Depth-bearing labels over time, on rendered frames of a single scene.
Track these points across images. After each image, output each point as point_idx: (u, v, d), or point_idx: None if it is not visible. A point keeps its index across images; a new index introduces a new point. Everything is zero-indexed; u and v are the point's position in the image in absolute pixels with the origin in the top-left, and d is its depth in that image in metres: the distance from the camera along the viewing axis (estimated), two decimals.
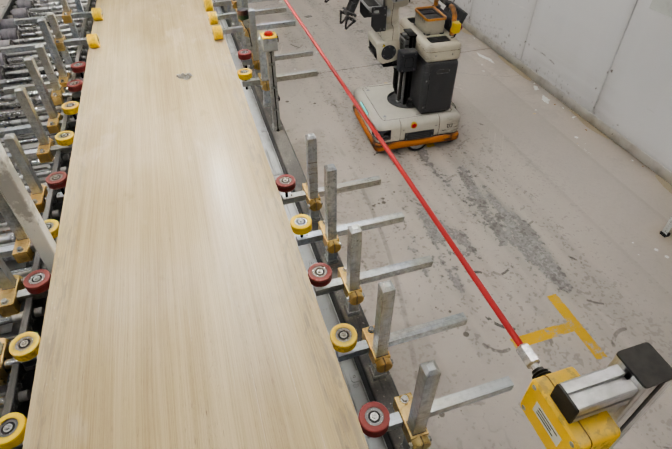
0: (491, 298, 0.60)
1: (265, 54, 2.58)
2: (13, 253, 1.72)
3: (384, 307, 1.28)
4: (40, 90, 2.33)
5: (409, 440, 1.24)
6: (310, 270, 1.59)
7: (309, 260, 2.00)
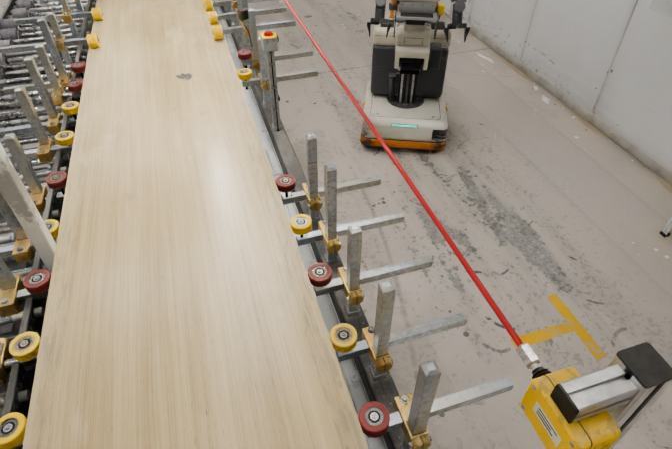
0: (491, 298, 0.60)
1: (265, 54, 2.58)
2: (13, 253, 1.72)
3: (384, 307, 1.28)
4: (40, 90, 2.33)
5: (409, 440, 1.24)
6: (310, 270, 1.59)
7: (309, 260, 2.00)
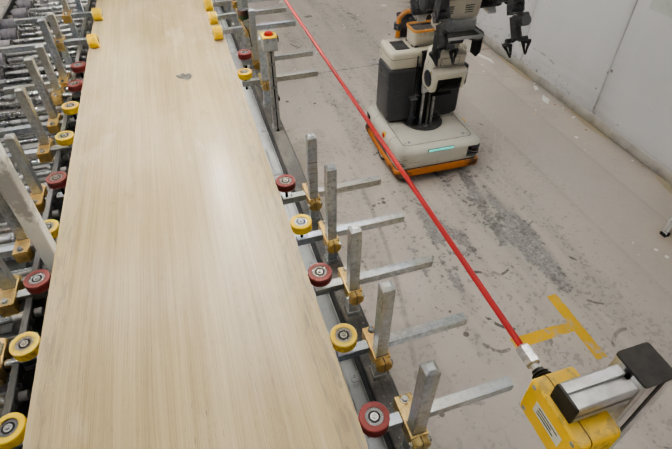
0: (491, 298, 0.60)
1: (265, 54, 2.58)
2: (13, 253, 1.72)
3: (384, 307, 1.28)
4: (40, 90, 2.33)
5: (409, 440, 1.24)
6: (310, 270, 1.59)
7: (309, 260, 2.00)
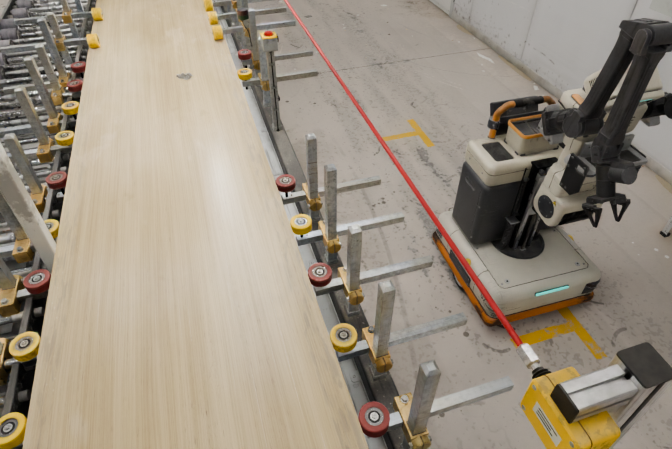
0: (491, 298, 0.60)
1: (265, 54, 2.58)
2: (13, 253, 1.72)
3: (384, 307, 1.28)
4: (40, 90, 2.33)
5: (409, 440, 1.24)
6: (310, 270, 1.59)
7: (309, 260, 2.00)
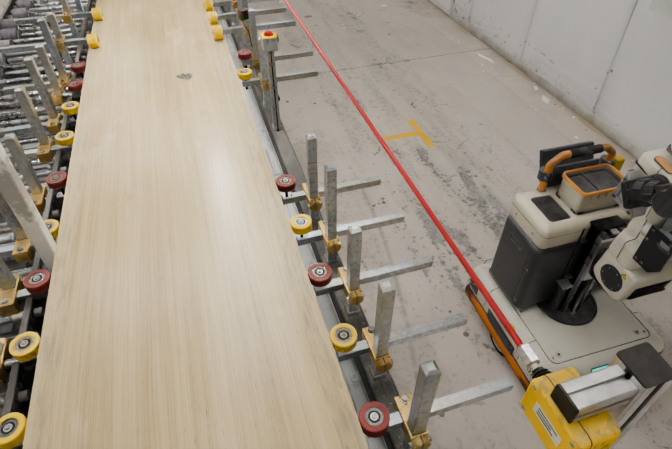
0: (491, 298, 0.60)
1: (265, 54, 2.58)
2: (13, 253, 1.72)
3: (384, 307, 1.28)
4: (40, 90, 2.33)
5: (409, 440, 1.24)
6: (310, 270, 1.59)
7: (309, 260, 2.00)
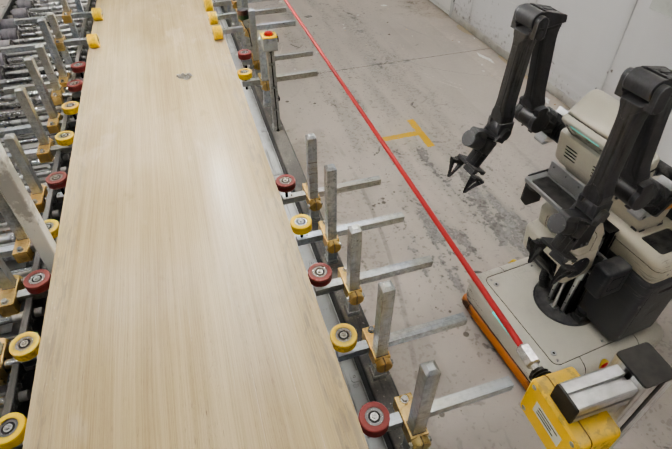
0: (491, 298, 0.60)
1: (265, 54, 2.58)
2: (13, 253, 1.72)
3: (384, 307, 1.28)
4: (40, 90, 2.33)
5: (409, 440, 1.24)
6: (310, 270, 1.59)
7: (309, 260, 2.00)
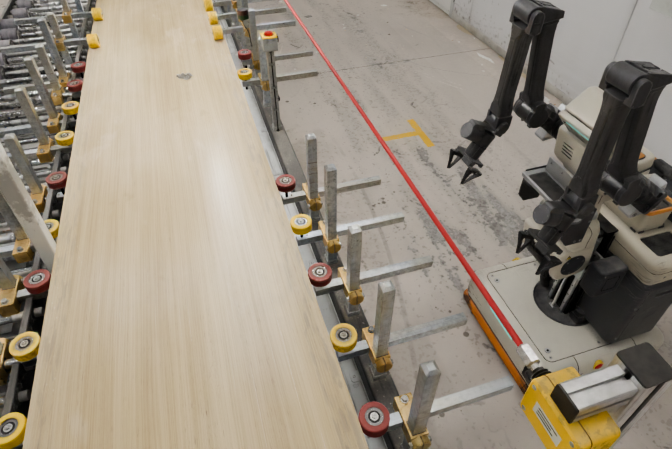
0: (491, 298, 0.60)
1: (265, 54, 2.58)
2: (13, 253, 1.72)
3: (384, 307, 1.28)
4: (40, 90, 2.33)
5: (409, 440, 1.24)
6: (310, 270, 1.59)
7: (309, 260, 2.00)
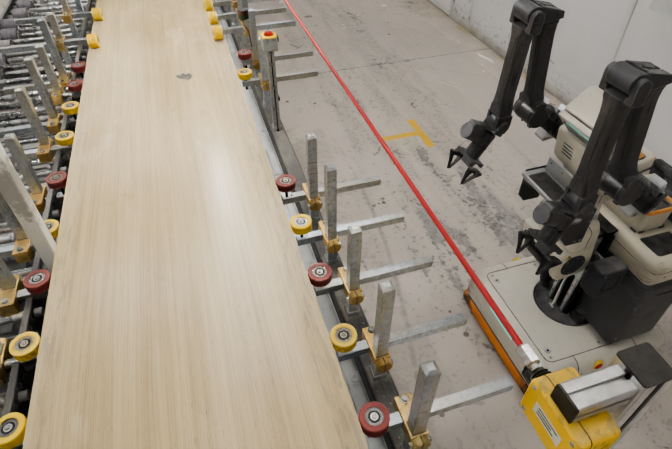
0: (491, 298, 0.60)
1: (265, 54, 2.58)
2: (13, 253, 1.72)
3: (384, 307, 1.28)
4: (40, 90, 2.33)
5: (409, 440, 1.24)
6: (310, 270, 1.59)
7: (309, 260, 2.00)
